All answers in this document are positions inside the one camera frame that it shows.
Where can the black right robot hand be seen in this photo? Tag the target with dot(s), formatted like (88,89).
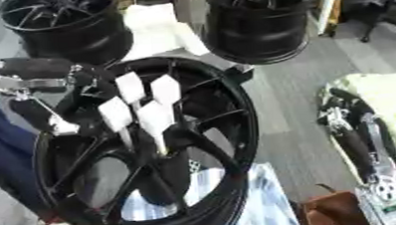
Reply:
(358,149)

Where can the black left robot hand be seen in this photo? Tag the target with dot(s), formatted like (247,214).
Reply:
(92,83)

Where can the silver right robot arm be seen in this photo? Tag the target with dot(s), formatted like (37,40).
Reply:
(391,204)

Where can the black wheel rim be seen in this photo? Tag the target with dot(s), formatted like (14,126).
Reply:
(70,30)
(256,27)

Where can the black spoked wheel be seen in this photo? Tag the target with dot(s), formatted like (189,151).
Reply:
(237,168)

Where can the brown leather bag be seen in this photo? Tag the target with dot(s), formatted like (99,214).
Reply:
(336,213)

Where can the white box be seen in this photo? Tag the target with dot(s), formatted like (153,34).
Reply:
(158,30)

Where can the person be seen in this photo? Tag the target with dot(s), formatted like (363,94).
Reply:
(4,158)

